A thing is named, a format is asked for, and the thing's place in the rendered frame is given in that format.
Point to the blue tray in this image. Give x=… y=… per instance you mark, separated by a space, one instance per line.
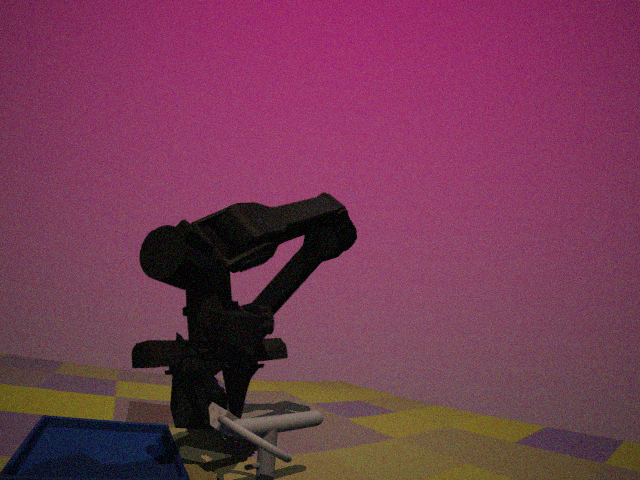
x=63 y=448

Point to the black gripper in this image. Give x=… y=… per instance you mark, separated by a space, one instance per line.
x=184 y=365

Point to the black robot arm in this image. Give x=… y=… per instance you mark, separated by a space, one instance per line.
x=194 y=258

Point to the grey metal cross-bar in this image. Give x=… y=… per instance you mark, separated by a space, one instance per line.
x=267 y=428

